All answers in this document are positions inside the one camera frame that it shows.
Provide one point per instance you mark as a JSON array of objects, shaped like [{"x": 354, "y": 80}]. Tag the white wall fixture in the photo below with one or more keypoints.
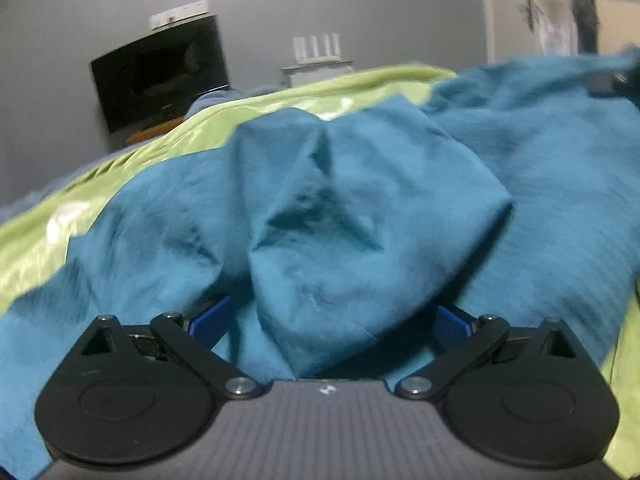
[{"x": 179, "y": 12}]

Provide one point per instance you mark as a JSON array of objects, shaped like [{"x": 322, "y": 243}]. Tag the dark hanging cloth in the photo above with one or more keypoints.
[{"x": 586, "y": 7}]

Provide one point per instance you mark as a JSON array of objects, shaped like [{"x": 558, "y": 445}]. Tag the light green blanket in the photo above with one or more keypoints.
[{"x": 45, "y": 250}]

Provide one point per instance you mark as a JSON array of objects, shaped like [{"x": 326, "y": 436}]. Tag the white door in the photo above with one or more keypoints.
[{"x": 530, "y": 10}]

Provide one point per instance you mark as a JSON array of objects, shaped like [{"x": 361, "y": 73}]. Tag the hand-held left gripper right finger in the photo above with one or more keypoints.
[{"x": 452, "y": 321}]

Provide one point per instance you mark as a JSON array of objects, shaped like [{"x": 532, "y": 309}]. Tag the wooden desk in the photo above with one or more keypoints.
[{"x": 150, "y": 132}]

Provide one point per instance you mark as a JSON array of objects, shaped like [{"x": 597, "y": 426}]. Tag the black monitor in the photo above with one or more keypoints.
[{"x": 160, "y": 72}]

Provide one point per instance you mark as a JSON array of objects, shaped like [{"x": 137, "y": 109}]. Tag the teal hooded jacket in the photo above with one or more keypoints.
[{"x": 350, "y": 200}]

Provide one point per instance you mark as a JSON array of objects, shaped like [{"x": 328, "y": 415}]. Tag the white router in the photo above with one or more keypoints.
[{"x": 317, "y": 50}]

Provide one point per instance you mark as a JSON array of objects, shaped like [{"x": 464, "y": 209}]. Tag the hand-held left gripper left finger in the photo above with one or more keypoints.
[{"x": 212, "y": 321}]

